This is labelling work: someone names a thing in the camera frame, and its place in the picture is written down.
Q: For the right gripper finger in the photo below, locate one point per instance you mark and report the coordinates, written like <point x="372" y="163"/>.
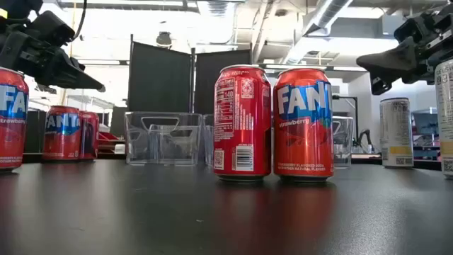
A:
<point x="377" y="86"/>
<point x="393" y="63"/>

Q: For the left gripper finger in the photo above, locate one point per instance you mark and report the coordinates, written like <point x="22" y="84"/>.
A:
<point x="70" y="76"/>

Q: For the white tall slim can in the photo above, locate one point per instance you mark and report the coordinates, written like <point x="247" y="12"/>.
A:
<point x="396" y="131"/>
<point x="445" y="124"/>

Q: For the red Coca-Cola can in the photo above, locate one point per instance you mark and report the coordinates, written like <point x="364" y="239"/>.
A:
<point x="90" y="134"/>
<point x="242" y="124"/>

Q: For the red Fanta strawberry can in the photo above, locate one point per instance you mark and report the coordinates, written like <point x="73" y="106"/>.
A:
<point x="62" y="141"/>
<point x="12" y="134"/>
<point x="303" y="141"/>

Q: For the small black robot arm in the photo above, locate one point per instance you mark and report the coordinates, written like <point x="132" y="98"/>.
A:
<point x="364" y="136"/>

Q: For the black metal stand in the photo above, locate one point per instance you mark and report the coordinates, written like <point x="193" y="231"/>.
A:
<point x="345" y="96"/>

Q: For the yellow tape strip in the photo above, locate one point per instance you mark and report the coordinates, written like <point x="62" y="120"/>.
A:
<point x="3" y="13"/>

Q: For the metal shelf unit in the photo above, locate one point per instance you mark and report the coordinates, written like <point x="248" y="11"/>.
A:
<point x="424" y="124"/>

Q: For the long ceiling light fixture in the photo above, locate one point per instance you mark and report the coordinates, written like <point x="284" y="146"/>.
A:
<point x="318" y="67"/>

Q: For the black low barrier panel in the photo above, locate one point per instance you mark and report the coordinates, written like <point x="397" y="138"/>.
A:
<point x="35" y="131"/>

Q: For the clear plastic bin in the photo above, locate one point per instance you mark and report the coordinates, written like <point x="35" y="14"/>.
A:
<point x="163" y="148"/>
<point x="209" y="141"/>
<point x="343" y="148"/>

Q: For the red storage bins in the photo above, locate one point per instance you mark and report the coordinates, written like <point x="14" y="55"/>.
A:
<point x="106" y="140"/>

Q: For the small white box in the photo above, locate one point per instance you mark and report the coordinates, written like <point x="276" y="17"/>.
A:
<point x="119" y="148"/>

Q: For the dark hanging ceiling lamp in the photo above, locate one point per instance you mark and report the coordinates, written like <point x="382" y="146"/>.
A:
<point x="164" y="39"/>

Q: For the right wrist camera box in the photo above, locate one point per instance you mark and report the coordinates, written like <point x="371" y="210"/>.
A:
<point x="410" y="30"/>

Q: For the silver ventilation duct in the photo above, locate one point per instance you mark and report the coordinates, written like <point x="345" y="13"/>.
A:
<point x="325" y="14"/>

